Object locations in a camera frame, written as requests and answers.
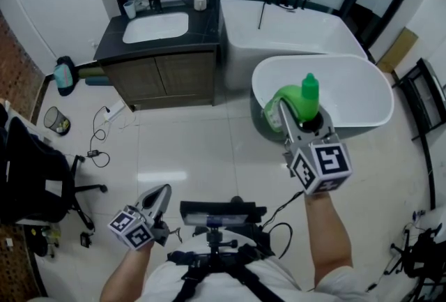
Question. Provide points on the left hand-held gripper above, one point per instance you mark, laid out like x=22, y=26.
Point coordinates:
x=134, y=232

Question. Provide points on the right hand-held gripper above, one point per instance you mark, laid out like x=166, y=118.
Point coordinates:
x=324, y=164

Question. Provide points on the green plastic bottle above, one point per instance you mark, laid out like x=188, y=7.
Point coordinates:
x=296, y=98

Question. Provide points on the person's left forearm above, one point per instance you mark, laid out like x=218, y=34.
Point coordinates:
x=125, y=276

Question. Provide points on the person's right forearm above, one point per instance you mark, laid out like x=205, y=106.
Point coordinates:
x=329, y=241

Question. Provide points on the dark green oval bathtub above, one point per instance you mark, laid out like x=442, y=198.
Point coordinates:
x=348, y=91

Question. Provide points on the black chest harness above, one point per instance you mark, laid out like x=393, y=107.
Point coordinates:
x=195, y=258

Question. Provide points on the small black charger unit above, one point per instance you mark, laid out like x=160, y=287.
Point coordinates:
x=85, y=239

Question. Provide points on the person's right black shoe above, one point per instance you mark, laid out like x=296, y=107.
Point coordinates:
x=237, y=200

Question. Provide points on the white rectangular bathtub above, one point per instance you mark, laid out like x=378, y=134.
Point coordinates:
x=296, y=32

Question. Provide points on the white power strip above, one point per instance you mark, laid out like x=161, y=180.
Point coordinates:
x=115, y=109

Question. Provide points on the small yellow green bottle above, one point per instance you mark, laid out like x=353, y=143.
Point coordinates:
x=54, y=234

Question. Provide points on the person's white shirt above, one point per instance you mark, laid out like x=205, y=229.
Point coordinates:
x=223, y=290

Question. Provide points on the brown cardboard sheet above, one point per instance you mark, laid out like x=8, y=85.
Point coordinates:
x=399, y=49

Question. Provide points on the black office chair white label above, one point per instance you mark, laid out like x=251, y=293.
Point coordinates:
x=38, y=171

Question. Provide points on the black metal rack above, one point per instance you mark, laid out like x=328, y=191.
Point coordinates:
x=423, y=95

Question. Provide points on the black round wheeled device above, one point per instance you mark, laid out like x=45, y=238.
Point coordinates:
x=38, y=243

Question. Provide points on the wooden vanity cabinet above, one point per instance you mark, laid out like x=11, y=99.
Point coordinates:
x=174, y=77

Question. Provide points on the black mesh waste bin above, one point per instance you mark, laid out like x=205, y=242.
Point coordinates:
x=52, y=117

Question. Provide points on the teal rolled mat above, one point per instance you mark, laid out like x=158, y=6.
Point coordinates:
x=99, y=81

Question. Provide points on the small blue adapter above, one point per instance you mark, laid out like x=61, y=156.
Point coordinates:
x=416, y=215

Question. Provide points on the olive rolled mat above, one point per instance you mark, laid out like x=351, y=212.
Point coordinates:
x=90, y=72

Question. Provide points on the small white socket plate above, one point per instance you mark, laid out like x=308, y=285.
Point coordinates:
x=9, y=242

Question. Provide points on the white desk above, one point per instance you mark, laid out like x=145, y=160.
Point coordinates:
x=24, y=122

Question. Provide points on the teal and black backpack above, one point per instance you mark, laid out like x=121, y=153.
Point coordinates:
x=62, y=75

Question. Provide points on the white round container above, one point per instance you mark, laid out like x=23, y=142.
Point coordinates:
x=200, y=3

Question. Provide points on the white sink basin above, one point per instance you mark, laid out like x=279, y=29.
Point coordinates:
x=157, y=26

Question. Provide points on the black basin faucet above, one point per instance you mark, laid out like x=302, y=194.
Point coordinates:
x=157, y=6

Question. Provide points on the white cup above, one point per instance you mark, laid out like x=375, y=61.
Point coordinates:
x=129, y=9

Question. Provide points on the black chest camera bar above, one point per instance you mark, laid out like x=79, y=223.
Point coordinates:
x=216, y=208

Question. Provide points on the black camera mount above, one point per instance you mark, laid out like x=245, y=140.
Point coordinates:
x=214, y=238

